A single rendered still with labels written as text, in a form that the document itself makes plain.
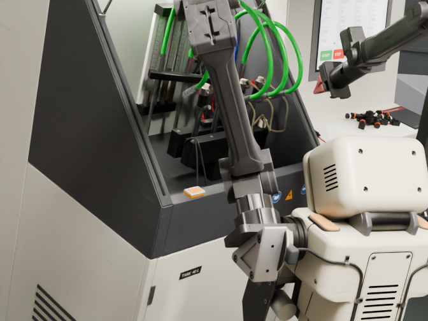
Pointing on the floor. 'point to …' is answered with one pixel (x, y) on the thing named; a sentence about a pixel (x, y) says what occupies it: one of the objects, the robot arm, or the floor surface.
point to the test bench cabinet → (74, 262)
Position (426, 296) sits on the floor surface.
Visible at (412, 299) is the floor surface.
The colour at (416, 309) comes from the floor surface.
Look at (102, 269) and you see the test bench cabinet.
